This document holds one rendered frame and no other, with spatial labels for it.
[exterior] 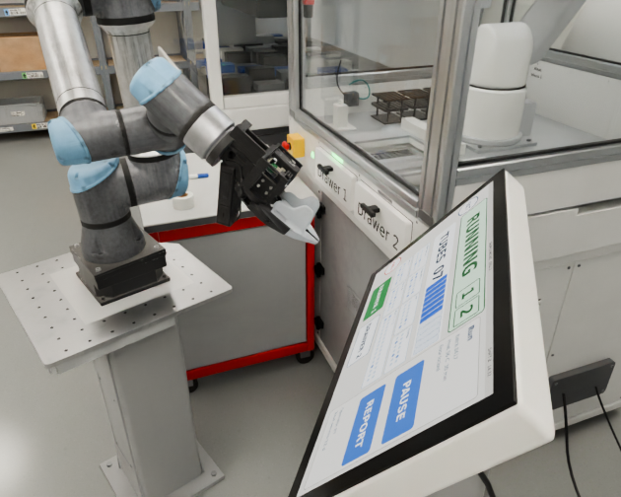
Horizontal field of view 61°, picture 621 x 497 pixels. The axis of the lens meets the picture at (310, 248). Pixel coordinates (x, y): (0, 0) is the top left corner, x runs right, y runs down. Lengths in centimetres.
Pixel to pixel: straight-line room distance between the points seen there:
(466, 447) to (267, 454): 149
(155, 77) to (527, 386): 63
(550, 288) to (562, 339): 23
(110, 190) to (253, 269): 74
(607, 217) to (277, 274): 105
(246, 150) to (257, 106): 160
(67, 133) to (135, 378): 79
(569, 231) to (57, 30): 122
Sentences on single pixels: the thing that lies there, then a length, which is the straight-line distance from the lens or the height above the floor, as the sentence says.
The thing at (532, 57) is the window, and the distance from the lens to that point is 123.
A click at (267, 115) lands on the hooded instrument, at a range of 241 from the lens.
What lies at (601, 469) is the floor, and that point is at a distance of 212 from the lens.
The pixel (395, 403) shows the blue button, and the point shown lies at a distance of 58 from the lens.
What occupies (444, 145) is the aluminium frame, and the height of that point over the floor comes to 115.
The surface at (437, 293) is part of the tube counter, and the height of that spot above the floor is 111.
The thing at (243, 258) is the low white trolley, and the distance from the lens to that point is 184.
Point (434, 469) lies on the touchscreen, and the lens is 51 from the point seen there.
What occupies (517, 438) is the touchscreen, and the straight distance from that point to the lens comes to 47.
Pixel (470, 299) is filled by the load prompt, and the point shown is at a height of 116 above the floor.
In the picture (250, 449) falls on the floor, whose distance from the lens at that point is 196.
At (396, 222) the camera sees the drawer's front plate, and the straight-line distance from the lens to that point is 132.
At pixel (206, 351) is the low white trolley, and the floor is 21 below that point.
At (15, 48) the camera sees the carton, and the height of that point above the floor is 77.
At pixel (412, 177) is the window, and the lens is 130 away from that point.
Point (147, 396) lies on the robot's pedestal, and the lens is 156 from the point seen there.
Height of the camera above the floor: 150
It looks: 30 degrees down
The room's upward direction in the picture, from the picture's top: straight up
